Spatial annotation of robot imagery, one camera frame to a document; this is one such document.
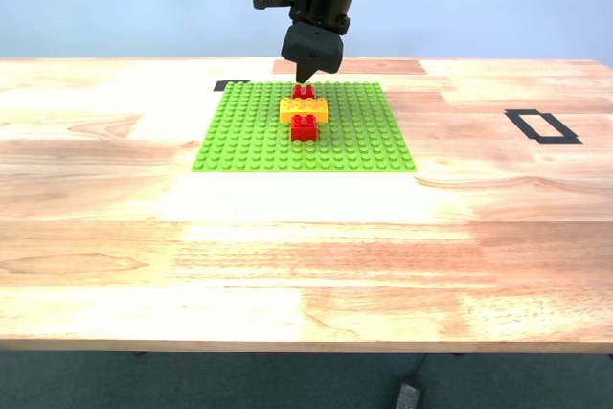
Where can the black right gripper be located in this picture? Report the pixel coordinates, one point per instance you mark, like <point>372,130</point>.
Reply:
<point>325,2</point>

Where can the yellow two-by-four brick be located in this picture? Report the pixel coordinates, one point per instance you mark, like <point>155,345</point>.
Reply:
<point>289,112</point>

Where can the red two-by-two brick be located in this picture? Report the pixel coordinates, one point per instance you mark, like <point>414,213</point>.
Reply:
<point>303,131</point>
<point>303,92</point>

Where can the green studded baseplate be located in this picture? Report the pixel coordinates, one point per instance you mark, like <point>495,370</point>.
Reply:
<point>254,150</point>

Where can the short black tape strip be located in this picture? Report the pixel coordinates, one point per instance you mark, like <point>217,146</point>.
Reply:
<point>221,85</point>

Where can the black tape rectangle outline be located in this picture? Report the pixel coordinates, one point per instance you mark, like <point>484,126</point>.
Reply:
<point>525,125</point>

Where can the grey power adapter box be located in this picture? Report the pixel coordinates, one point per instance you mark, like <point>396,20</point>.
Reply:
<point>407,397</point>

